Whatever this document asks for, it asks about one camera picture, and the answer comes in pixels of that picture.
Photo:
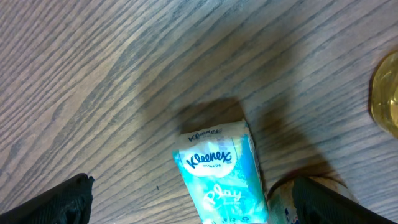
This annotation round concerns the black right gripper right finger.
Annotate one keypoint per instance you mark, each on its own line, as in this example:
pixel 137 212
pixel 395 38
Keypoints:
pixel 316 204

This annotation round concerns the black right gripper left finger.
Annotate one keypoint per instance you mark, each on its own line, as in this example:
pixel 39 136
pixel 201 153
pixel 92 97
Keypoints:
pixel 68 202

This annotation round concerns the green lid jar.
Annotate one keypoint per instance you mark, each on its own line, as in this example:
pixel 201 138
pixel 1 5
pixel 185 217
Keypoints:
pixel 281 204

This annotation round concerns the teal tissue pack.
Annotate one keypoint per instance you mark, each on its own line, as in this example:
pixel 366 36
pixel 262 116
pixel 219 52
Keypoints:
pixel 220 169

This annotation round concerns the yellow dish soap bottle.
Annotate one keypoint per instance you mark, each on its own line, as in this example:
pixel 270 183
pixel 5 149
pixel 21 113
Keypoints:
pixel 383 94

